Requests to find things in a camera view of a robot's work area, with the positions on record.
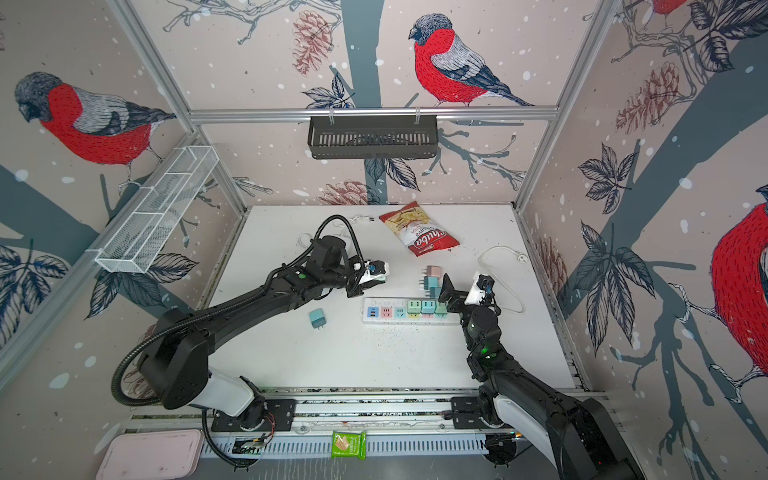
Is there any white multicolour power strip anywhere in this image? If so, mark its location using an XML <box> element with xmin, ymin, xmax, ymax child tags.
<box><xmin>362</xmin><ymin>297</ymin><xmax>460</xmax><ymax>326</ymax></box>

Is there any white power strip cable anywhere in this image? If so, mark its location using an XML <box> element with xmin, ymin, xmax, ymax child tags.
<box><xmin>476</xmin><ymin>245</ymin><xmax>530</xmax><ymax>316</ymax></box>

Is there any green snack packet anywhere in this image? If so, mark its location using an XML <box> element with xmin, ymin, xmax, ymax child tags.
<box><xmin>331</xmin><ymin>432</ymin><xmax>367</xmax><ymax>460</ymax></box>

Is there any pink tray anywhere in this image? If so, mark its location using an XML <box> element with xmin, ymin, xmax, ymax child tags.
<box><xmin>96</xmin><ymin>429</ymin><xmax>204</xmax><ymax>480</ymax></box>

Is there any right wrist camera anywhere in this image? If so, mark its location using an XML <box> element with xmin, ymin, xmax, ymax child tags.
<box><xmin>464</xmin><ymin>272</ymin><xmax>495</xmax><ymax>306</ymax></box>

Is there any white mesh wall shelf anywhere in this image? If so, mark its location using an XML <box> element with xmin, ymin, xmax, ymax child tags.
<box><xmin>95</xmin><ymin>145</ymin><xmax>219</xmax><ymax>273</ymax></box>

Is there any pink usb charger plug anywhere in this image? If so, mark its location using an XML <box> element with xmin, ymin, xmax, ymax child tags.
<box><xmin>425</xmin><ymin>265</ymin><xmax>443</xmax><ymax>280</ymax></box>

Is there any teal charger plug front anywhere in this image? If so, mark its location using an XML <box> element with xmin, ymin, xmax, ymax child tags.
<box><xmin>420</xmin><ymin>300</ymin><xmax>437</xmax><ymax>316</ymax></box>

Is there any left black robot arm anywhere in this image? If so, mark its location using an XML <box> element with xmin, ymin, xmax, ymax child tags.
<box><xmin>110</xmin><ymin>215</ymin><xmax>388</xmax><ymax>430</ymax></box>

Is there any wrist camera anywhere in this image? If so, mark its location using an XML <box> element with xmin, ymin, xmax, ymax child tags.
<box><xmin>359</xmin><ymin>260</ymin><xmax>389</xmax><ymax>285</ymax></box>
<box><xmin>464</xmin><ymin>272</ymin><xmax>495</xmax><ymax>306</ymax></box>

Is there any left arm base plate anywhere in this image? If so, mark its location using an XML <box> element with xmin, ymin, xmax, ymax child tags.
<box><xmin>212</xmin><ymin>398</ymin><xmax>297</xmax><ymax>433</ymax></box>

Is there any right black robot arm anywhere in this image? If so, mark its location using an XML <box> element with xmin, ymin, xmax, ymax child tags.
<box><xmin>438</xmin><ymin>272</ymin><xmax>645</xmax><ymax>479</ymax></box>

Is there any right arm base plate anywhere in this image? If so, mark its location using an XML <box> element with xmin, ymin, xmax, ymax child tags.
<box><xmin>448</xmin><ymin>395</ymin><xmax>504</xmax><ymax>430</ymax></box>

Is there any red white chips bag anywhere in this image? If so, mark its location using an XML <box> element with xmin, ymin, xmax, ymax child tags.
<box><xmin>379</xmin><ymin>202</ymin><xmax>460</xmax><ymax>257</ymax></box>

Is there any black hanging wire basket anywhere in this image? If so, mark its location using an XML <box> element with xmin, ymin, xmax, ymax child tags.
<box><xmin>307</xmin><ymin>115</ymin><xmax>439</xmax><ymax>160</ymax></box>

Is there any light green charger plug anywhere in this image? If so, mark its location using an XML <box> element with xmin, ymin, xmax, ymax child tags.
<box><xmin>435</xmin><ymin>302</ymin><xmax>448</xmax><ymax>318</ymax></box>

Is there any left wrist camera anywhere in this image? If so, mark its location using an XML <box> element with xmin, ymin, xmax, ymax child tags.
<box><xmin>359</xmin><ymin>260</ymin><xmax>389</xmax><ymax>285</ymax></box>

